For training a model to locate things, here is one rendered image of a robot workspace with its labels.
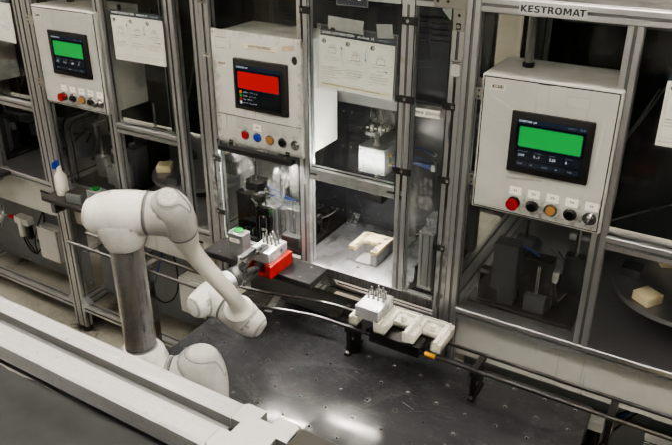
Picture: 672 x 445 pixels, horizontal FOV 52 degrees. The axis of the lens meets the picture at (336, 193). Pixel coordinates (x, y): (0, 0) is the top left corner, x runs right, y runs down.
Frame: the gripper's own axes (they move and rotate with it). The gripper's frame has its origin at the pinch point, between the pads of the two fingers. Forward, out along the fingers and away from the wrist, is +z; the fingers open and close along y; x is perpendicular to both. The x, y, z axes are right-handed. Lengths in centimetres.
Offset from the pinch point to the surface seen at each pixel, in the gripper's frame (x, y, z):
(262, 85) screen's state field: 6, 65, 15
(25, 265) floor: 234, -101, 41
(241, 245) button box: 12.3, -0.5, 2.5
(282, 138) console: -1.4, 44.4, 16.6
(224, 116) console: 27, 48, 17
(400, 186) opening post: -51, 34, 19
